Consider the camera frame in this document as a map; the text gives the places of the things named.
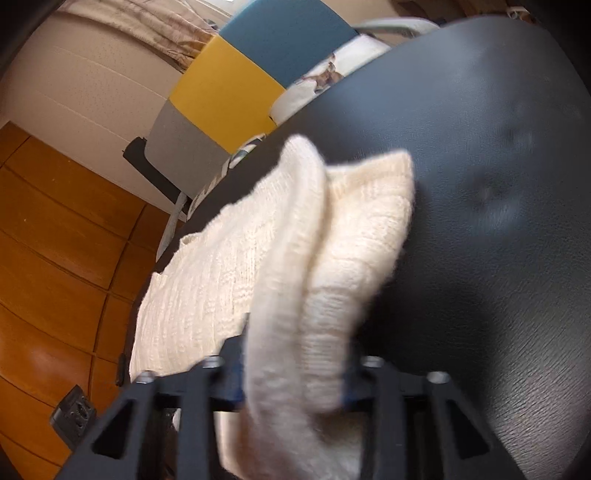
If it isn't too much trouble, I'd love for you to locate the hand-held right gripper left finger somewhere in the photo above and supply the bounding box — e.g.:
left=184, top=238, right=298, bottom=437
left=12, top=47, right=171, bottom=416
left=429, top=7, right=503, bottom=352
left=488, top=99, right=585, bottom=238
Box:
left=59, top=336, right=246, bottom=480

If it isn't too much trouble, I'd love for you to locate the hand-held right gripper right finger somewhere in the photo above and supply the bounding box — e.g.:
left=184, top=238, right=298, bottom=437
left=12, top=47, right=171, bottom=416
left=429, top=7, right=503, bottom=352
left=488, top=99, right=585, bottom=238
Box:
left=341, top=354, right=525, bottom=480

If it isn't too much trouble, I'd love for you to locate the cream knit sweater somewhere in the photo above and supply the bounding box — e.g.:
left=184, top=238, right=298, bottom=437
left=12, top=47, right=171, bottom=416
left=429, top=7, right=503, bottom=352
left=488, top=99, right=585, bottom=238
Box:
left=129, top=135, right=415, bottom=480

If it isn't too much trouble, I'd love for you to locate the black power strip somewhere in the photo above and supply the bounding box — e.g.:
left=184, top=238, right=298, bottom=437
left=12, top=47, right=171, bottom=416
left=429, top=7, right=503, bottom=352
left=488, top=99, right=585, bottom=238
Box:
left=49, top=386, right=99, bottom=448

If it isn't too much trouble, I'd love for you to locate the striped pillow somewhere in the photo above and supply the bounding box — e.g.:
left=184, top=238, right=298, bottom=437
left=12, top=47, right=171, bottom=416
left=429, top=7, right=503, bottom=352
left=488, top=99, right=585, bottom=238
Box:
left=188, top=135, right=267, bottom=219

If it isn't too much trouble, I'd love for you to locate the grey yellow blue headboard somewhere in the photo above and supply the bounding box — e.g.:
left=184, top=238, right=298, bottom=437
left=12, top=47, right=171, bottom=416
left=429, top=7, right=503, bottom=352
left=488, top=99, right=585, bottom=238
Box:
left=147, top=0, right=358, bottom=197

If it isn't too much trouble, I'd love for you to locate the white printed pillow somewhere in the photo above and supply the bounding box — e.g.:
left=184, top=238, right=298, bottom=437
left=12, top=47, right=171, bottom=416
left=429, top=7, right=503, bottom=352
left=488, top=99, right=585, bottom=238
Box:
left=270, top=36, right=393, bottom=126

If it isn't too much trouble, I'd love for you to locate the beige patterned curtain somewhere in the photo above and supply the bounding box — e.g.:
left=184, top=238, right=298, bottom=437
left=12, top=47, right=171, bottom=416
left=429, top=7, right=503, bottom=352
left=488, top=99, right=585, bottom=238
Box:
left=60, top=0, right=223, bottom=72

